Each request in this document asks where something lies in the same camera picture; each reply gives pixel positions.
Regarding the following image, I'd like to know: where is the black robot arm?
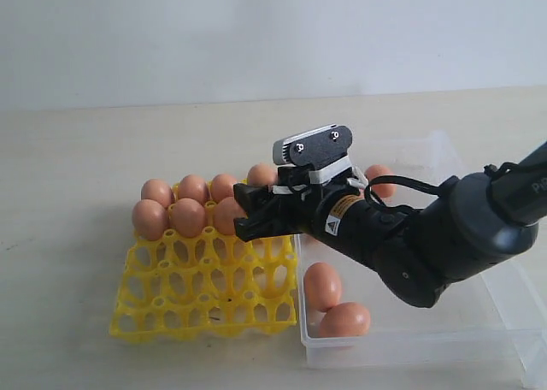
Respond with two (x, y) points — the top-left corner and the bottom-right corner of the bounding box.
(233, 138), (546, 308)

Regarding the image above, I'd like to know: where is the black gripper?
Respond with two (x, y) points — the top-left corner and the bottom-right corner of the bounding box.
(233, 182), (410, 270)

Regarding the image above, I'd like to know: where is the brown egg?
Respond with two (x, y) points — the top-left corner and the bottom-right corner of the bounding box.
(213, 197), (246, 236)
(210, 174), (238, 203)
(132, 199), (169, 241)
(177, 174), (209, 205)
(140, 179), (175, 208)
(170, 198), (207, 238)
(247, 163), (278, 187)
(363, 164), (397, 199)
(303, 262), (342, 312)
(319, 302), (371, 338)

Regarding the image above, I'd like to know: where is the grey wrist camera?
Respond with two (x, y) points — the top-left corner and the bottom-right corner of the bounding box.
(272, 124), (353, 168)

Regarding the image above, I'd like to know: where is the yellow plastic egg tray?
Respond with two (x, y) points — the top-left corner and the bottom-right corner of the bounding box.
(109, 176), (300, 346)

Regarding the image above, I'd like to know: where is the clear plastic bin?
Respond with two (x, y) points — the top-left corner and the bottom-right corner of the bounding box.
(295, 127), (546, 388)

